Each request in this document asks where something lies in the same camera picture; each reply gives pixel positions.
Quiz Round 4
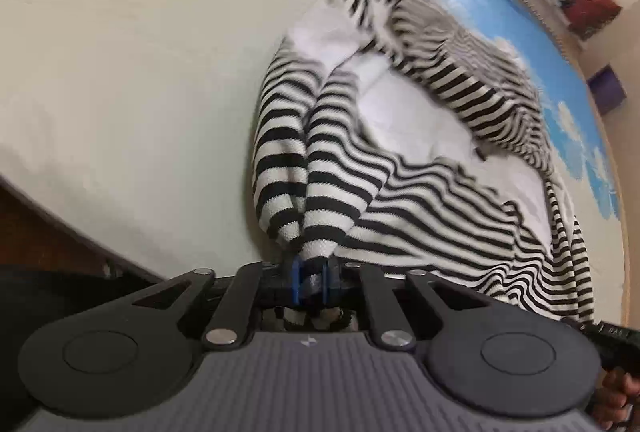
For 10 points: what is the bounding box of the dark red cushion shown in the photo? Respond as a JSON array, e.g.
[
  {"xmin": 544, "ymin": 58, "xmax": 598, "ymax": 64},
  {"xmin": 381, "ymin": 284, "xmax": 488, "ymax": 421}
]
[{"xmin": 564, "ymin": 0, "xmax": 624, "ymax": 33}]

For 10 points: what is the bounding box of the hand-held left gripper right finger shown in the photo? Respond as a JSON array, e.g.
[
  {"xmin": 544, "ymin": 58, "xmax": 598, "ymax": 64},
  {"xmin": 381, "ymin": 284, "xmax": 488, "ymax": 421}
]
[{"xmin": 322, "ymin": 259, "xmax": 483, "ymax": 351}]

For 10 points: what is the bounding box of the striped hooded top white vest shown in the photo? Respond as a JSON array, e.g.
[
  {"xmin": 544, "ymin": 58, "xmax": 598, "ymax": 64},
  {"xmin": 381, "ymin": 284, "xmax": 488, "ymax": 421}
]
[{"xmin": 250, "ymin": 0, "xmax": 597, "ymax": 332}]

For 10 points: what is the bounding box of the purple flat box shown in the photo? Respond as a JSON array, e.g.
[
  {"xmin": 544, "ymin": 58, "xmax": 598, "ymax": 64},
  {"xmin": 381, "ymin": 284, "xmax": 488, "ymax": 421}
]
[{"xmin": 586, "ymin": 65, "xmax": 629, "ymax": 116}]

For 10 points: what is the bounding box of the person's dark clothing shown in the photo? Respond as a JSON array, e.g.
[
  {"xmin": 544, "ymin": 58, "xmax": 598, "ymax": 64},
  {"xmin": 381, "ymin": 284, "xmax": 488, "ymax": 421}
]
[{"xmin": 0, "ymin": 263, "xmax": 168, "ymax": 432}]

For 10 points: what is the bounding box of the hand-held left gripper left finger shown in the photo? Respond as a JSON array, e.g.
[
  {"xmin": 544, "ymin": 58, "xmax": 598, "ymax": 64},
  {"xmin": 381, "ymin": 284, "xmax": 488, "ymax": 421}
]
[{"xmin": 132, "ymin": 257, "xmax": 302, "ymax": 349}]

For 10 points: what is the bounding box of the person's right hand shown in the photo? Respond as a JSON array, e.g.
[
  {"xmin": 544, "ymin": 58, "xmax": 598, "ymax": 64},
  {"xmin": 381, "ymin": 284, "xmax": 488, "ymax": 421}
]
[{"xmin": 592, "ymin": 368, "xmax": 640, "ymax": 431}]

